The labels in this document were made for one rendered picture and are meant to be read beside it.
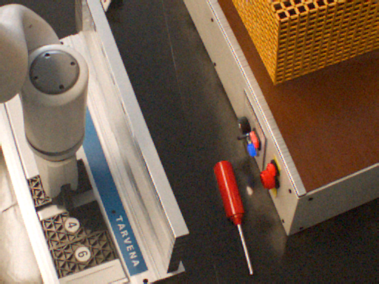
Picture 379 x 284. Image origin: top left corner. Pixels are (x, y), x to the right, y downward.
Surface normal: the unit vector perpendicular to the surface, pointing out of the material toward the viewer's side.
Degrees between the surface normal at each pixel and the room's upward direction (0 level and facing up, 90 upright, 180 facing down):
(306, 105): 0
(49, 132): 85
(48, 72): 12
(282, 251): 0
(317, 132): 0
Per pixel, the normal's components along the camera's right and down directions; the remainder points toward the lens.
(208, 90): -0.05, -0.38
